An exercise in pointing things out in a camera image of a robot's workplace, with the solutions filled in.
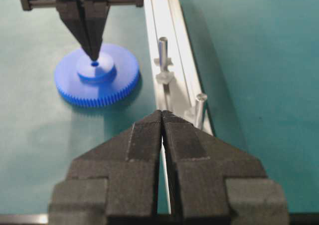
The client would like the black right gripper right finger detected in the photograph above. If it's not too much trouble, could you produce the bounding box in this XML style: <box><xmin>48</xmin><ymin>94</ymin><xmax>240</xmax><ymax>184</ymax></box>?
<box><xmin>162</xmin><ymin>111</ymin><xmax>289</xmax><ymax>225</ymax></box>

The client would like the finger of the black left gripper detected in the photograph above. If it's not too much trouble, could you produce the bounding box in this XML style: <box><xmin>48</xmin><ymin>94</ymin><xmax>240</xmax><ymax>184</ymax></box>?
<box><xmin>56</xmin><ymin>0</ymin><xmax>93</xmax><ymax>59</ymax></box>
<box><xmin>83</xmin><ymin>0</ymin><xmax>110</xmax><ymax>60</ymax></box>

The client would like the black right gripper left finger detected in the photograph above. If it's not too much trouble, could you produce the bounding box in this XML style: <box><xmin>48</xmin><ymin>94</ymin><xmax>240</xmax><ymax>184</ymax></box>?
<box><xmin>48</xmin><ymin>110</ymin><xmax>161</xmax><ymax>225</ymax></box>

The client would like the large blue plastic gear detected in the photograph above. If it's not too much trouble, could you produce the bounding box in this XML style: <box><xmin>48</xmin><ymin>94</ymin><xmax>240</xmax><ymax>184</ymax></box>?
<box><xmin>54</xmin><ymin>43</ymin><xmax>140</xmax><ymax>107</ymax></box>

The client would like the steel shaft near rail centre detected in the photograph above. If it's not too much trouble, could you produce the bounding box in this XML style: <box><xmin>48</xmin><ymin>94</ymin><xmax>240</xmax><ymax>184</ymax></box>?
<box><xmin>159</xmin><ymin>36</ymin><xmax>168</xmax><ymax>72</ymax></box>

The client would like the steel shaft near rail end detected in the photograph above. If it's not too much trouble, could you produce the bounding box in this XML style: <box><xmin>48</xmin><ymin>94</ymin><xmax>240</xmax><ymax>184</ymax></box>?
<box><xmin>194</xmin><ymin>93</ymin><xmax>207</xmax><ymax>129</ymax></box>

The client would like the aluminium extrusion rail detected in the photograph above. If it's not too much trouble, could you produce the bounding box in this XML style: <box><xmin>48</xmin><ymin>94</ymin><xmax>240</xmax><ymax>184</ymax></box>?
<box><xmin>144</xmin><ymin>0</ymin><xmax>215</xmax><ymax>215</ymax></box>

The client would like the white bracket pair centre shaft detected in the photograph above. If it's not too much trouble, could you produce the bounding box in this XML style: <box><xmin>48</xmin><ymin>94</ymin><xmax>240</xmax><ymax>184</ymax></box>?
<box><xmin>154</xmin><ymin>58</ymin><xmax>174</xmax><ymax>85</ymax></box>

